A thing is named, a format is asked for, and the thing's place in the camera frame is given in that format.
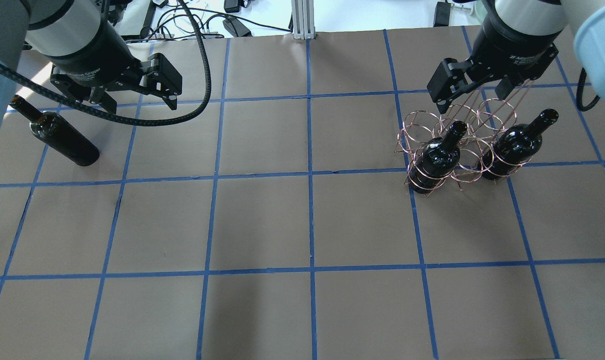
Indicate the aluminium frame post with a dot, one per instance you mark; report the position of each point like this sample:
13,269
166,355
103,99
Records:
303,20

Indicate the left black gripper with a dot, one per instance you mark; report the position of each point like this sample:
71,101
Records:
93,58

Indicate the wine bottle in basket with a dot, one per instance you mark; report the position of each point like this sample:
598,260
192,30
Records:
437,160
515,147

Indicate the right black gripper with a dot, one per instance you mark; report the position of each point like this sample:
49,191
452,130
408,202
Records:
507,47

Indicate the dark wine bottle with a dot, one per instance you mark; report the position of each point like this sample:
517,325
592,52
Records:
57,133

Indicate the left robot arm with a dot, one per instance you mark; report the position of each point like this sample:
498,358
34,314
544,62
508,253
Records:
52,27

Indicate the copper wire wine basket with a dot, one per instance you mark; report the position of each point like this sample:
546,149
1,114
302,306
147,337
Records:
486,120

